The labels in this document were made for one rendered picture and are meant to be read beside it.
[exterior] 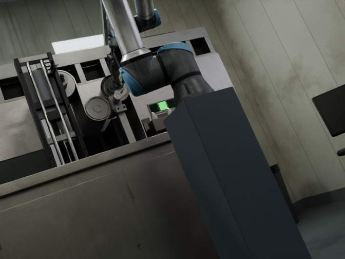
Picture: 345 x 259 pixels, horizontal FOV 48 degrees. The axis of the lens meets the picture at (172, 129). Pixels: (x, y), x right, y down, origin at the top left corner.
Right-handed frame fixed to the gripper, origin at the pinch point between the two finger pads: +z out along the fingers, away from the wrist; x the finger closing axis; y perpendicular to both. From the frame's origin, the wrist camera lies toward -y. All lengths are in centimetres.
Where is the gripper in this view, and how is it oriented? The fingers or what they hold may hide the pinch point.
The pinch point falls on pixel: (121, 84)
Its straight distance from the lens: 194.4
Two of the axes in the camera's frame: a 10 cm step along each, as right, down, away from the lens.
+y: -5.1, -4.9, 7.1
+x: -8.6, 2.8, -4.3
